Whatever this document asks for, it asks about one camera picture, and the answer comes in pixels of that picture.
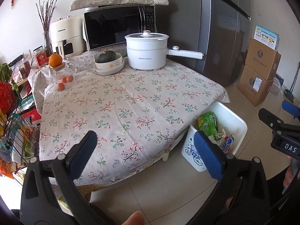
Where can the cardboard box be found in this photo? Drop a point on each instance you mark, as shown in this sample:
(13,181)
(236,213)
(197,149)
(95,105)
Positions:
(253,86)
(262,59)

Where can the red labelled jar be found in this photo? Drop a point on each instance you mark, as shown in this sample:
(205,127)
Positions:
(40,56)

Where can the person's left thumb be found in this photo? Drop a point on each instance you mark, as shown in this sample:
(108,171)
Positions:
(135,219)

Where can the small orange tangerine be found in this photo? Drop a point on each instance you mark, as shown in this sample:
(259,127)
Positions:
(61,86)

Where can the blue biscuit box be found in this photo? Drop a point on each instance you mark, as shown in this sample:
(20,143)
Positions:
(226,145)

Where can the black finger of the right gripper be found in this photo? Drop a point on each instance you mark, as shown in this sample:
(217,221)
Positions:
(270,119)

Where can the white tissue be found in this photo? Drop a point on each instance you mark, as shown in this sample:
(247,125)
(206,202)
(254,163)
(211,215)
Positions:
(218,138)

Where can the floral tablecloth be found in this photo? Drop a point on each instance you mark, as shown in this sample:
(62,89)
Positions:
(138,116)

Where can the blue white printed box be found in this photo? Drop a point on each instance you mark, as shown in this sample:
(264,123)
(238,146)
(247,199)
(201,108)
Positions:
(267,37)

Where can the green snack bag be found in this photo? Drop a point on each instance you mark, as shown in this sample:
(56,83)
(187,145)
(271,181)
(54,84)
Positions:
(208,124)

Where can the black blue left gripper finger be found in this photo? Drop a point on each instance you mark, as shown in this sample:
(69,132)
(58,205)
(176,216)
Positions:
(38,202)

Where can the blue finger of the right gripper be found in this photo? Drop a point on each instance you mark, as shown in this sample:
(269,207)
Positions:
(291,109)

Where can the broom and dustpan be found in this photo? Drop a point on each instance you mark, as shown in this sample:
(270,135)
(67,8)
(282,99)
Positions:
(289,92)

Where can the black microwave oven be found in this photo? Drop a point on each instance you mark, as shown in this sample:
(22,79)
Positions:
(108,25)

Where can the black wire rack with snacks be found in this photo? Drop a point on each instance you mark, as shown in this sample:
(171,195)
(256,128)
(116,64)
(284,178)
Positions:
(19,118)

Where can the white air fryer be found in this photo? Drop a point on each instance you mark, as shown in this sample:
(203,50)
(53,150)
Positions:
(67,37)

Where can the white electric cooking pot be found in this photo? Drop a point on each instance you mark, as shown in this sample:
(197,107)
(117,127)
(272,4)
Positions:
(149,51)

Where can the glass teapot with wooden lid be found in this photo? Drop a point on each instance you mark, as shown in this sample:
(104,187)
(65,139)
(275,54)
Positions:
(65,69)

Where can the person's right hand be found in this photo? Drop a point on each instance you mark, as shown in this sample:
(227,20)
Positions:
(288,176)

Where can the upper cardboard box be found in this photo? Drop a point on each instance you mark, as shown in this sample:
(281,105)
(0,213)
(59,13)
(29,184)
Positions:
(262,59)

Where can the grey refrigerator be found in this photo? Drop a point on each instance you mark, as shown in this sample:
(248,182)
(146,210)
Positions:
(217,28)

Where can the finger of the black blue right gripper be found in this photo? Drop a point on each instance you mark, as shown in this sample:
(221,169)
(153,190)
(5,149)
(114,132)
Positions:
(241,195)

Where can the dark green pumpkin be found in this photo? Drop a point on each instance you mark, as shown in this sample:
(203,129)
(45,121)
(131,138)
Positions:
(106,56)

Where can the lower cardboard box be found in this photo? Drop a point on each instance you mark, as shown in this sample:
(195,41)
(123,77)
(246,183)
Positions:
(253,86)

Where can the white trash bin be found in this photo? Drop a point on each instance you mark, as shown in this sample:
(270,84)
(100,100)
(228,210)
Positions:
(227,120)

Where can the large orange fruit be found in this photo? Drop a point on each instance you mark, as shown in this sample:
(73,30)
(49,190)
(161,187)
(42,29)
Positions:
(55,60)

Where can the dried twig bouquet vase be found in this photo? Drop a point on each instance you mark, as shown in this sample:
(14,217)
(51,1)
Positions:
(45,12)

